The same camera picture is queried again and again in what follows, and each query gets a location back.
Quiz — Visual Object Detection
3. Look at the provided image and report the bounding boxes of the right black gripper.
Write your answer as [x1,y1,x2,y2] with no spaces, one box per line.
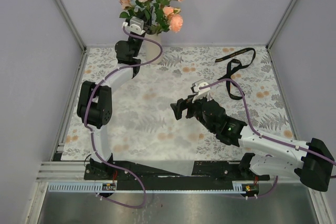
[170,92,216,133]

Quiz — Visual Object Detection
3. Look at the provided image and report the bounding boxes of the black ribbon with gold lettering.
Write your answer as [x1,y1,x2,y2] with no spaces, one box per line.
[214,47,256,101]

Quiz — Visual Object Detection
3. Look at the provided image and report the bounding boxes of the white wrapping paper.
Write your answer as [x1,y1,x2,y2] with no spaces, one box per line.
[61,65,201,175]

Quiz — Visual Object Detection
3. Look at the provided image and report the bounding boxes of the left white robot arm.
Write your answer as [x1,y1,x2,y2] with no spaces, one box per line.
[77,17,146,179]

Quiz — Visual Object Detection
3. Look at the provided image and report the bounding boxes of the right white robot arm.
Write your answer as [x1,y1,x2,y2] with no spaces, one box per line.
[170,95,335,192]

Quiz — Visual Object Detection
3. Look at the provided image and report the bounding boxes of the beige ceramic vase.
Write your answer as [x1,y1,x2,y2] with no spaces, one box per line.
[144,34,161,61]

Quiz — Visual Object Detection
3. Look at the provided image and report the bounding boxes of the floral patterned table mat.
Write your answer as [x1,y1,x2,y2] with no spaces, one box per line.
[56,45,301,162]

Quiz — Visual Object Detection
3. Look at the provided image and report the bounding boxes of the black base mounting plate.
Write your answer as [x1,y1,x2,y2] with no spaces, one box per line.
[83,159,271,192]

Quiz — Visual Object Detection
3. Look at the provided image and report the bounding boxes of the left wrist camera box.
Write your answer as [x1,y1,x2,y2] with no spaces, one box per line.
[122,16,145,35]

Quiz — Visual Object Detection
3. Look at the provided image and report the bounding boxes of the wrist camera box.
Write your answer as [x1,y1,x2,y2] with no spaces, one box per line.
[191,79,211,103]
[122,16,145,35]

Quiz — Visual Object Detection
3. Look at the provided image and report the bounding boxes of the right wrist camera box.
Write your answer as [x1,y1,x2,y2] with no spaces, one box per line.
[191,79,211,103]

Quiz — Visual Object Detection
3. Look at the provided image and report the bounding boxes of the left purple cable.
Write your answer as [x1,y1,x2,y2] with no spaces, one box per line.
[83,26,163,209]

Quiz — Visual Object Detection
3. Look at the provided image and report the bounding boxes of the purple cable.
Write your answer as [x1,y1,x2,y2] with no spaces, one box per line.
[83,26,163,209]
[199,78,336,200]

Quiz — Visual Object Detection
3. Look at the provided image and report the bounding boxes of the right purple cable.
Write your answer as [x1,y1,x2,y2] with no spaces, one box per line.
[199,78,336,200]

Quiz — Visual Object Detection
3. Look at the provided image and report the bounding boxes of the aluminium frame rail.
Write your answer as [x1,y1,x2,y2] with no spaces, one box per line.
[49,0,87,162]

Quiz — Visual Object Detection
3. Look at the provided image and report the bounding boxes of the white slotted cable duct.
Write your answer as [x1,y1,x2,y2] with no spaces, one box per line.
[47,181,260,194]

